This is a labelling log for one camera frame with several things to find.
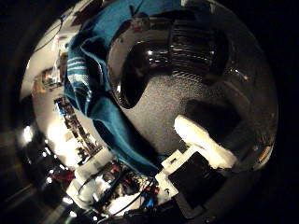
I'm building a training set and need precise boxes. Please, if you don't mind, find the teal cloth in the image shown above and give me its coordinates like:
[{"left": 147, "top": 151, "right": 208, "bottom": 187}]
[{"left": 64, "top": 0, "right": 188, "bottom": 178}]

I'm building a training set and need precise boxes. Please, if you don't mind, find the spray bottle with dark label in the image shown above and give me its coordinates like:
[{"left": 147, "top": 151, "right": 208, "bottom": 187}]
[{"left": 106, "top": 12, "right": 279, "bottom": 171}]

